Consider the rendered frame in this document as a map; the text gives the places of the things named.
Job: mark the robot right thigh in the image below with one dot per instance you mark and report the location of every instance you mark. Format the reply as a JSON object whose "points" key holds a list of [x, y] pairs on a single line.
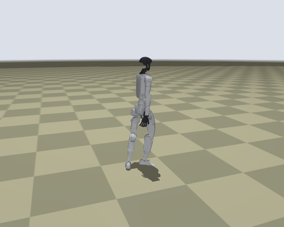
{"points": [[151, 125]]}

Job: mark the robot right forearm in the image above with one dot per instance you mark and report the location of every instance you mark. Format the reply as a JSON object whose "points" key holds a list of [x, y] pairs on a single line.
{"points": [[147, 104]]}

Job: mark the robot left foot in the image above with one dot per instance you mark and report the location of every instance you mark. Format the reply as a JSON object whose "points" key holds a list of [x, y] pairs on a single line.
{"points": [[128, 165]]}

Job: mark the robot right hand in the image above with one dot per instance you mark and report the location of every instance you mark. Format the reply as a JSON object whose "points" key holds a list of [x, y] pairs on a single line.
{"points": [[145, 121]]}

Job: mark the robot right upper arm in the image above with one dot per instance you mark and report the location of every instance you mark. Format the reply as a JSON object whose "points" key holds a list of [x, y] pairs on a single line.
{"points": [[148, 81]]}

